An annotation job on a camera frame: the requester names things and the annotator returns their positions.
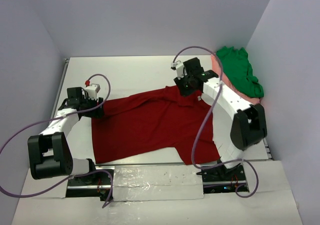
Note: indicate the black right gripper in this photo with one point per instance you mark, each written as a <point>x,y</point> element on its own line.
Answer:
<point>182,85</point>

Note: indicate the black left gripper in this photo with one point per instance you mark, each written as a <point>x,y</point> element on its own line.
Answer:
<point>95,107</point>

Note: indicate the red t-shirt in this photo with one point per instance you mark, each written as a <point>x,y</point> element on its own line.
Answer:
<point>151,121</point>

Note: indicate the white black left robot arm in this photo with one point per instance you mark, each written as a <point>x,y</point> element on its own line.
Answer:
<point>49,152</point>

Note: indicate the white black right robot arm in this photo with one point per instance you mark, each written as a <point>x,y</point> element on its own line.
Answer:
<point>237,123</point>

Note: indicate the salmon pink t-shirt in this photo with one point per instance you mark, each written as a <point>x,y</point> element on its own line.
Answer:
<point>217,69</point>

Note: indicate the green t-shirt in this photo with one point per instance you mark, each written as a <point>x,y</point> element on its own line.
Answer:
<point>239,71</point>

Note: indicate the white cardboard front cover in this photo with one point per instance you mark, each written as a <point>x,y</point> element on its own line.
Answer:
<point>169,195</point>

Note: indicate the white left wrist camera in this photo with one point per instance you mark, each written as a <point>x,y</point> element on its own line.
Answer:
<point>92,90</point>

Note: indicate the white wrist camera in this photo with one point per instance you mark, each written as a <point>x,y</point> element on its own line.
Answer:
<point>92,90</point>
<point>179,67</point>

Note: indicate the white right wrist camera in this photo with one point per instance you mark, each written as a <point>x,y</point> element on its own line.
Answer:
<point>179,67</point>

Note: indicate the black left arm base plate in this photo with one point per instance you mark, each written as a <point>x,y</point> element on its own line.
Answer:
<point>96,185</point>

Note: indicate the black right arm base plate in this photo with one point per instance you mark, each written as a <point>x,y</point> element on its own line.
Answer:
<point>222,180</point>

